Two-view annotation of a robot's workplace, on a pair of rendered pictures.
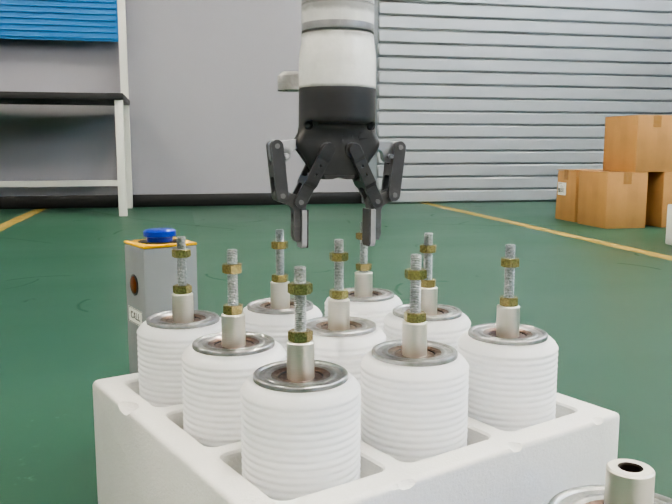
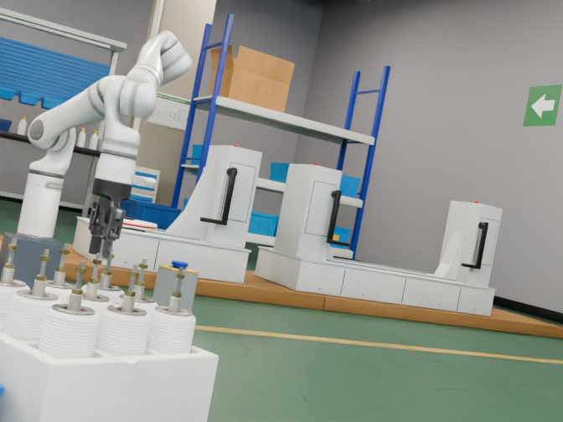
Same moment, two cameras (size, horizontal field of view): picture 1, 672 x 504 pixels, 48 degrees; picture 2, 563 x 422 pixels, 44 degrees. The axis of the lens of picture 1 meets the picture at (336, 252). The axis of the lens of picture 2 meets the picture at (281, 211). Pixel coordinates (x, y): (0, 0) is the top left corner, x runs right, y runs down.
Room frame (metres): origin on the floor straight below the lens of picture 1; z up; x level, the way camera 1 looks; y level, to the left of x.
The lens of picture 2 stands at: (0.68, -1.45, 0.49)
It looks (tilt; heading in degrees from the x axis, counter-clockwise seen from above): 0 degrees down; 74
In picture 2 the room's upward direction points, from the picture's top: 11 degrees clockwise
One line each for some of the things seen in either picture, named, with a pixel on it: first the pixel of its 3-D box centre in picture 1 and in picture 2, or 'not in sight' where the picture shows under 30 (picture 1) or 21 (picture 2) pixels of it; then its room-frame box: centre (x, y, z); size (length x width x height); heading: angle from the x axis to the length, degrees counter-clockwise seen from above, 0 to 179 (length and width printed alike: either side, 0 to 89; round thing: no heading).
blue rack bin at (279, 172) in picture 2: not in sight; (295, 176); (2.73, 5.45, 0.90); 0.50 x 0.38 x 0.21; 101
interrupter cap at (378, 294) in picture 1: (363, 295); (173, 311); (0.90, -0.03, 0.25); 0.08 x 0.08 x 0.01
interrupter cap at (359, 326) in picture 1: (338, 327); (90, 297); (0.74, 0.00, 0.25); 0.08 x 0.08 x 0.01
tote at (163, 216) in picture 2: not in sight; (144, 223); (1.26, 4.77, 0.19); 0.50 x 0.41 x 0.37; 107
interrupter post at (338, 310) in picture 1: (338, 314); (91, 290); (0.74, 0.00, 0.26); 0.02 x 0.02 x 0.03
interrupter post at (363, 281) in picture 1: (363, 285); (174, 305); (0.90, -0.03, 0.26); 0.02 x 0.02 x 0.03
